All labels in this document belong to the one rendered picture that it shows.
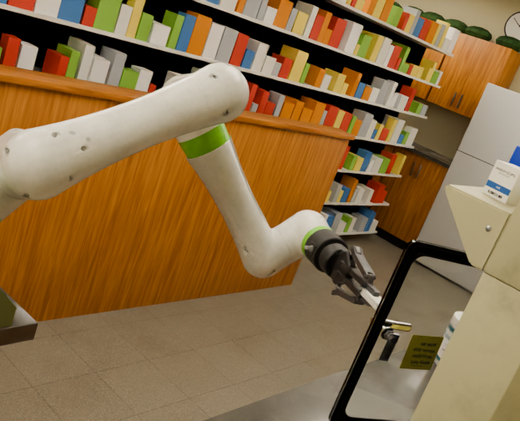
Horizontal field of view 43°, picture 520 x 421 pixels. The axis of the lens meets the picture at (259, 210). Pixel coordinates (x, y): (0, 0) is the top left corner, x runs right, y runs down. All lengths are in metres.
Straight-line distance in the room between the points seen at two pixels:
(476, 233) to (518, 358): 0.20
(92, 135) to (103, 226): 1.99
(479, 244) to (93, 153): 0.68
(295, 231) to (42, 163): 0.69
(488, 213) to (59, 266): 2.39
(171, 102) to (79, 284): 2.10
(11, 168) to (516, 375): 0.89
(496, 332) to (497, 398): 0.10
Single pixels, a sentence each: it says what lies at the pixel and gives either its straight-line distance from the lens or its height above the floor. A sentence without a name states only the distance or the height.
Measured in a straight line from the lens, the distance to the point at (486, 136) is 6.31.
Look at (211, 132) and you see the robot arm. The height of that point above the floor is 1.38.
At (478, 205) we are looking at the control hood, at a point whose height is 1.50.
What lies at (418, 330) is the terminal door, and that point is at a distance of 1.30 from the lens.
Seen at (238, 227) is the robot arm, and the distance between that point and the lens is 1.58.
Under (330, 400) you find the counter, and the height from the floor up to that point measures 0.94.
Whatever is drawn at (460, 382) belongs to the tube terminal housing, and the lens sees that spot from 1.14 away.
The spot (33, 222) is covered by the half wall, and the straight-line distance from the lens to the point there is 2.97.
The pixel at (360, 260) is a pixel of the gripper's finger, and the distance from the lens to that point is 1.45.
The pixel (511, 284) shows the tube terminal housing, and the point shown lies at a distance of 1.08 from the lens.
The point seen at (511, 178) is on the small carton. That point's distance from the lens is 1.16.
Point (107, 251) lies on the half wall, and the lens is 3.29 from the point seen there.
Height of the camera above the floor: 1.66
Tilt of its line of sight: 16 degrees down
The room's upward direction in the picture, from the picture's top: 21 degrees clockwise
